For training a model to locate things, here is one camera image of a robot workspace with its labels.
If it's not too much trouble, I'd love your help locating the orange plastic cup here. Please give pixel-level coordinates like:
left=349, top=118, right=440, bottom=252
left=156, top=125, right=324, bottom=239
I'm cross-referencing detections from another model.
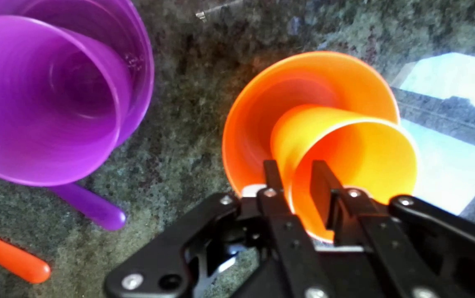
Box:
left=268, top=105, right=419, bottom=244

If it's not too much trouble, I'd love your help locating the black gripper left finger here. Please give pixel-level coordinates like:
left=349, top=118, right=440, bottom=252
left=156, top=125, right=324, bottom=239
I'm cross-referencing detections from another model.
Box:
left=103, top=160, right=333, bottom=298

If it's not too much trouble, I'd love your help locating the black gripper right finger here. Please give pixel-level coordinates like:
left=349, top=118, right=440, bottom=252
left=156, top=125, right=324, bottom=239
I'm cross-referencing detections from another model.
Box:
left=309, top=161, right=475, bottom=298

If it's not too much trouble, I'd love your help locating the orange plastic utensil handle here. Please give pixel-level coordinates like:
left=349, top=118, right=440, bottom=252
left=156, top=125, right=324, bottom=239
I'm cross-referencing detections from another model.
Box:
left=0, top=224, right=53, bottom=287

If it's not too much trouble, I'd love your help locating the orange plastic bowl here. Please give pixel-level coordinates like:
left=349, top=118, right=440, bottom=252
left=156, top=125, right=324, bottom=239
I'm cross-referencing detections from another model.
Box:
left=220, top=50, right=402, bottom=201

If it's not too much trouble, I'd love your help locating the purple plastic utensil handle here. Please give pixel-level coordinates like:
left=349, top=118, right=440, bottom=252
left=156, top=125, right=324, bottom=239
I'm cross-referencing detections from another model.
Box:
left=48, top=183, right=127, bottom=234

